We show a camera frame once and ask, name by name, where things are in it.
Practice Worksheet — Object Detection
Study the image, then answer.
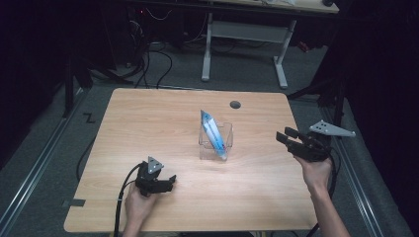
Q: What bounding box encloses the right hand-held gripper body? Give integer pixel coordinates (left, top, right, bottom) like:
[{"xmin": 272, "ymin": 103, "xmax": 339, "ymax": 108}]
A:
[{"xmin": 288, "ymin": 119, "xmax": 357, "ymax": 163}]

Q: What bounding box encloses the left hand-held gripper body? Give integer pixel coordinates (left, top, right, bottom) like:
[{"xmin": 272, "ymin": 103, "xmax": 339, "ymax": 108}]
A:
[{"xmin": 134, "ymin": 155, "xmax": 166, "ymax": 197}]

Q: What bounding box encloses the clear plastic box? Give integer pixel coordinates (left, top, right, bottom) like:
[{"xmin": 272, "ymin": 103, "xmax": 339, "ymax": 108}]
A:
[{"xmin": 198, "ymin": 120, "xmax": 234, "ymax": 163}]

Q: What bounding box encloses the blue white toothpaste tube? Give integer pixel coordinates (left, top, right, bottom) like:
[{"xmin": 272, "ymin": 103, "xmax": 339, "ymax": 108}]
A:
[{"xmin": 200, "ymin": 109, "xmax": 229, "ymax": 162}]

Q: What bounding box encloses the person's right hand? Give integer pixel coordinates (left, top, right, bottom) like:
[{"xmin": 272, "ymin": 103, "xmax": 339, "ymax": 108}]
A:
[{"xmin": 293, "ymin": 154, "xmax": 334, "ymax": 197}]

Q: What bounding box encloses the person's left hand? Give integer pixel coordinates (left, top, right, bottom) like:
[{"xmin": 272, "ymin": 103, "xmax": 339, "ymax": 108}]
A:
[{"xmin": 124, "ymin": 182, "xmax": 160, "ymax": 229}]

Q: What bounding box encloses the black metal stand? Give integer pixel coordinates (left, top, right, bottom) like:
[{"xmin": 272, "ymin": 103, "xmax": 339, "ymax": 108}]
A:
[
  {"xmin": 286, "ymin": 73, "xmax": 348, "ymax": 132},
  {"xmin": 61, "ymin": 53, "xmax": 95, "ymax": 119}
]

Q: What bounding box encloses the grey tape strip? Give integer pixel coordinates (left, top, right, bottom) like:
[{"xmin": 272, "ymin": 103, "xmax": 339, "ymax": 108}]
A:
[{"xmin": 61, "ymin": 197, "xmax": 87, "ymax": 208}]

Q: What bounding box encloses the white-framed wooden desk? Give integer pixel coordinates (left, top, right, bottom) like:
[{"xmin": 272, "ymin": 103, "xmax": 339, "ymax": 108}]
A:
[{"xmin": 201, "ymin": 0, "xmax": 340, "ymax": 90}]

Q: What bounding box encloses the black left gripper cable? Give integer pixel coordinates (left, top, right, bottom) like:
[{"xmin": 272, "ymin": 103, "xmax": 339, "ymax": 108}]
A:
[{"xmin": 112, "ymin": 161, "xmax": 145, "ymax": 237}]

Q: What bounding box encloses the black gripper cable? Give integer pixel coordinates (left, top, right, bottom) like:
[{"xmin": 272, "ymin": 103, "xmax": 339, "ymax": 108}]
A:
[
  {"xmin": 305, "ymin": 144, "xmax": 340, "ymax": 237},
  {"xmin": 112, "ymin": 161, "xmax": 145, "ymax": 237}
]

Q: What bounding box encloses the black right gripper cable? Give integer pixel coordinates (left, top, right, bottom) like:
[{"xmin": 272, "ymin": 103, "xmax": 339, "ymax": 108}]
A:
[{"xmin": 305, "ymin": 144, "xmax": 340, "ymax": 237}]

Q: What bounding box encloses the metal floor rail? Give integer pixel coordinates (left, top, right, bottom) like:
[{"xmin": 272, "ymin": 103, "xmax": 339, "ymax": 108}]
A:
[
  {"xmin": 319, "ymin": 104, "xmax": 385, "ymax": 237},
  {"xmin": 0, "ymin": 88, "xmax": 87, "ymax": 233}
]

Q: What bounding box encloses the thin black floor cable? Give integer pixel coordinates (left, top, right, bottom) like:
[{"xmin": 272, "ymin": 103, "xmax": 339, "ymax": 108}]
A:
[{"xmin": 75, "ymin": 135, "xmax": 99, "ymax": 183}]

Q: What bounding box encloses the black floor cable bundle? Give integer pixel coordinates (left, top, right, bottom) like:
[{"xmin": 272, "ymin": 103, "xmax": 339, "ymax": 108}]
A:
[{"xmin": 129, "ymin": 40, "xmax": 174, "ymax": 90}]

